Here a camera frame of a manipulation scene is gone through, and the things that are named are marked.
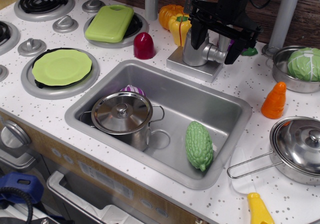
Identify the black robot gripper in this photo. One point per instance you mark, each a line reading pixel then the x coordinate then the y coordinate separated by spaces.
pixel 225 17

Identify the silver faucet lever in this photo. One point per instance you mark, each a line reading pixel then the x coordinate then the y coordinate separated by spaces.
pixel 217 53

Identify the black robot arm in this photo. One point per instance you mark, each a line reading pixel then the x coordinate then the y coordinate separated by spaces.
pixel 228 18

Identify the purple toy eggplant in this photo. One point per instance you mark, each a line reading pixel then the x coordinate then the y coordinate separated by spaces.
pixel 249 52

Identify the silver faucet base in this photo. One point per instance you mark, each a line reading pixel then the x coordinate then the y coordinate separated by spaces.
pixel 186 60

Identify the yellow toy bell pepper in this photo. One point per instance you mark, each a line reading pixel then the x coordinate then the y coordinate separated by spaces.
pixel 179 26

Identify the orange toy pumpkin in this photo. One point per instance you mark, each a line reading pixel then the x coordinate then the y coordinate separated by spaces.
pixel 170 13

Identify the silver sink basin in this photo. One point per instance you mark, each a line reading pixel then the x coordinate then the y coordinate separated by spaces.
pixel 177 102

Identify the steel pot with cabbage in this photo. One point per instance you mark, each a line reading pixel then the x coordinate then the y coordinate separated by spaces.
pixel 280 69

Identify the back right stove burner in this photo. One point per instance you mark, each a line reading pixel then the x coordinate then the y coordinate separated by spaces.
pixel 137 25

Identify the grey faucet spout pipe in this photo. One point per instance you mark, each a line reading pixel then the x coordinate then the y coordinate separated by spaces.
pixel 151 9

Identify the orange toy carrot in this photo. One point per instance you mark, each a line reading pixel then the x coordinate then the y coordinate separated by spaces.
pixel 273 106

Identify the green toy cabbage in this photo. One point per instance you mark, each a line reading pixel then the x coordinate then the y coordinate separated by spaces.
pixel 304 64

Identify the purple white toy vegetable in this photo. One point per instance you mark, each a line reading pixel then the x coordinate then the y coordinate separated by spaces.
pixel 133 89

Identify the green toy bitter melon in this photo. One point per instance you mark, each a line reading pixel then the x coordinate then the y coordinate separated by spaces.
pixel 199 146

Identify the green plastic cutting board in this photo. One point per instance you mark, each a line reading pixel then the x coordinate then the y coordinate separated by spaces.
pixel 110 23

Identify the steel pot in sink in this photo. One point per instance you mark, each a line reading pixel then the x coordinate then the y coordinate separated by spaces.
pixel 139 139

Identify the steel pot lid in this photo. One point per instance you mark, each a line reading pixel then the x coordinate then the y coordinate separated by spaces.
pixel 122 112

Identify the steel saucepan lid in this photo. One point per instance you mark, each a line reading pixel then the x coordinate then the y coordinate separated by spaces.
pixel 297 141

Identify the grey stove knob top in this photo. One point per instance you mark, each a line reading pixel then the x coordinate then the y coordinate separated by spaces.
pixel 92 6

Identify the grey stove knob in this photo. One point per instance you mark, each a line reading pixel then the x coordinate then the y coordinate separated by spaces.
pixel 66 24
pixel 92 6
pixel 31 47

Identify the yellow white toy spatula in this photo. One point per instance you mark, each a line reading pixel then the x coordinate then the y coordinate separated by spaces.
pixel 242 182

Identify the grey stove knob middle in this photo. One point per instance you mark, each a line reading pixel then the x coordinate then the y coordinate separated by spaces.
pixel 66 24

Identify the green plastic plate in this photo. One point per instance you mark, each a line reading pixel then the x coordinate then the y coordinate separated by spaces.
pixel 61 67

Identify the back left stove burner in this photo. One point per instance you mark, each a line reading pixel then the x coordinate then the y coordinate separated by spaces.
pixel 42 10

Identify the grey stove knob lower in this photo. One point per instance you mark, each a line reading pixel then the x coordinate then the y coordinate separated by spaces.
pixel 31 47

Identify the front right stove burner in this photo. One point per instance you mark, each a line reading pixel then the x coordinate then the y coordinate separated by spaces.
pixel 42 91

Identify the left edge stove burner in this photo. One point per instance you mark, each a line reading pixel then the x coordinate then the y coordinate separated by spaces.
pixel 9 37

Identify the grey stove knob edge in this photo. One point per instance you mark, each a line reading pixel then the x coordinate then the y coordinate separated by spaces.
pixel 3 73

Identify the grey oven knob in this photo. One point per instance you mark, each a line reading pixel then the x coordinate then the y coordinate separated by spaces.
pixel 13 136

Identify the blue clamp tool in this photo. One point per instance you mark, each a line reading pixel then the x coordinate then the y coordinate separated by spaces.
pixel 26 183

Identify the grey vertical post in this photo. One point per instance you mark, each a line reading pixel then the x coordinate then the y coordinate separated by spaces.
pixel 282 24

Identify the steel saucepan with handle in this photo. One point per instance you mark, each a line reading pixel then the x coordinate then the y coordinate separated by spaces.
pixel 286 169

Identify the grey oven door handle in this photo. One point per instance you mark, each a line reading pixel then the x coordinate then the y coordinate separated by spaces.
pixel 108 214

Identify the grey cabinet handle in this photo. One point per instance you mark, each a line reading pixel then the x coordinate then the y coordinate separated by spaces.
pixel 21 162

